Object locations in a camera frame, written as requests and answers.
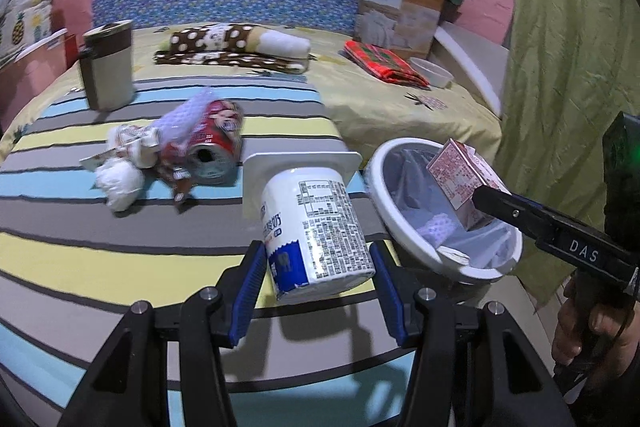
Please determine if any bedding package box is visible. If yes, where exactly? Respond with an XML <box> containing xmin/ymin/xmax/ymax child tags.
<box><xmin>354</xmin><ymin>0</ymin><xmax>464</xmax><ymax>58</ymax></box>

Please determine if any person's right hand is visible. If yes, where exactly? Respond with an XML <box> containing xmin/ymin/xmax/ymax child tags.
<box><xmin>551</xmin><ymin>279</ymin><xmax>639</xmax><ymax>388</ymax></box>

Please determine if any pineapple print quilt bundle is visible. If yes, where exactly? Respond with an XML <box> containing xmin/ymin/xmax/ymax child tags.
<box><xmin>1</xmin><ymin>0</ymin><xmax>52</xmax><ymax>66</ymax></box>

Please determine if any green curtain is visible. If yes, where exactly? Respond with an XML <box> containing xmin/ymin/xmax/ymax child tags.
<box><xmin>495</xmin><ymin>0</ymin><xmax>639</xmax><ymax>228</ymax></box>

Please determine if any translucent bin liner bag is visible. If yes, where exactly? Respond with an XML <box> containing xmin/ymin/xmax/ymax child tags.
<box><xmin>380</xmin><ymin>146</ymin><xmax>516</xmax><ymax>268</ymax></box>

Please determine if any white bed side rail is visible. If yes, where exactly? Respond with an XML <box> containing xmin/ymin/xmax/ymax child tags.
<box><xmin>430</xmin><ymin>23</ymin><xmax>509</xmax><ymax>117</ymax></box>

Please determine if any white round trash bin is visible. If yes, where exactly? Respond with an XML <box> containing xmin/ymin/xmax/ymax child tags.
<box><xmin>363</xmin><ymin>136</ymin><xmax>524</xmax><ymax>285</ymax></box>

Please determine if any printed snack wrapper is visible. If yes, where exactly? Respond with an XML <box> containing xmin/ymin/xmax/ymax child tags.
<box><xmin>80</xmin><ymin>124</ymin><xmax>160</xmax><ymax>171</ymax></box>

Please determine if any white plastic bowl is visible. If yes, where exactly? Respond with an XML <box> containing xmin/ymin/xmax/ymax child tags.
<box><xmin>409</xmin><ymin>56</ymin><xmax>454</xmax><ymax>89</ymax></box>

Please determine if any white yogurt cup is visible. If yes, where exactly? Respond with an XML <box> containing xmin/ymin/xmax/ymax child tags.
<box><xmin>242</xmin><ymin>150</ymin><xmax>375</xmax><ymax>305</ymax></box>

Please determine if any pink storage box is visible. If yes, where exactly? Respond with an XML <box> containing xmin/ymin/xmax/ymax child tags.
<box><xmin>1</xmin><ymin>28</ymin><xmax>78</xmax><ymax>131</ymax></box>

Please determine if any red white small carton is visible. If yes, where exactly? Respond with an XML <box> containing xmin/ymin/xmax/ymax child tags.
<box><xmin>426</xmin><ymin>139</ymin><xmax>509</xmax><ymax>231</ymax></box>

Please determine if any red green plaid cloth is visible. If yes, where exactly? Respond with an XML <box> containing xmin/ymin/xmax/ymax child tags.
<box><xmin>344</xmin><ymin>40</ymin><xmax>430</xmax><ymax>89</ymax></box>

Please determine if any beige brown lidded mug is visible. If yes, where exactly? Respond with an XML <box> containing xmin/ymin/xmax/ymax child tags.
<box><xmin>78</xmin><ymin>20</ymin><xmax>136</xmax><ymax>113</ymax></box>

